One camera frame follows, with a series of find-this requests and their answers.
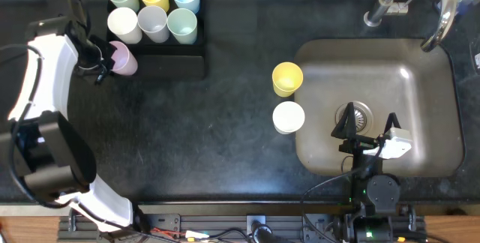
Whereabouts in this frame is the mounting rail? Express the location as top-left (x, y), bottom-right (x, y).
top-left (58, 212), bottom-right (428, 243)

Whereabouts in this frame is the black tray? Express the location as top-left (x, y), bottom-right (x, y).
top-left (106, 0), bottom-right (206, 55)
top-left (106, 53), bottom-right (206, 81)

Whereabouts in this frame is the steel tap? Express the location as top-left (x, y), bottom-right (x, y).
top-left (362, 0), bottom-right (461, 53)

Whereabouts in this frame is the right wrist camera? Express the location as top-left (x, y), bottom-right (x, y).
top-left (362, 127), bottom-right (413, 161)

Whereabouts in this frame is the white cup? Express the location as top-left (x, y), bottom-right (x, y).
top-left (106, 7), bottom-right (143, 45)
top-left (271, 100), bottom-right (306, 136)

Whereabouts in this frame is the steel sink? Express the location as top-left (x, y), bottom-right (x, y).
top-left (293, 38), bottom-right (466, 179)

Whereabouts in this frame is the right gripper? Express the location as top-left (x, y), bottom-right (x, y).
top-left (330, 101), bottom-right (402, 155)

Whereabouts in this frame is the grey cup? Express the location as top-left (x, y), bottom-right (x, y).
top-left (136, 5), bottom-right (170, 44)

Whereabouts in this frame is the pink cup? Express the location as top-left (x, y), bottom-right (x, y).
top-left (108, 40), bottom-right (139, 77)

